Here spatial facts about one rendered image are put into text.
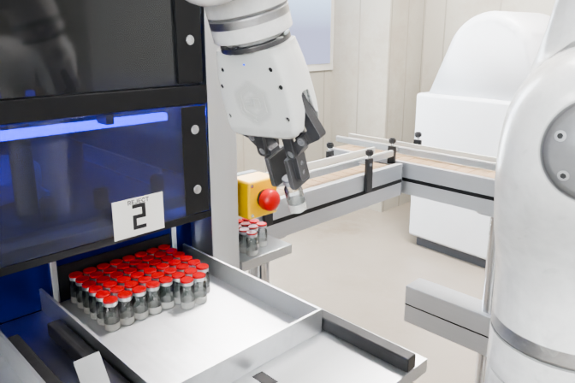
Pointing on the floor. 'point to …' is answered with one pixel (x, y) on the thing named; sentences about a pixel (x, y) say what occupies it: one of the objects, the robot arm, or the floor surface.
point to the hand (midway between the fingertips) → (287, 167)
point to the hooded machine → (472, 117)
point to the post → (218, 166)
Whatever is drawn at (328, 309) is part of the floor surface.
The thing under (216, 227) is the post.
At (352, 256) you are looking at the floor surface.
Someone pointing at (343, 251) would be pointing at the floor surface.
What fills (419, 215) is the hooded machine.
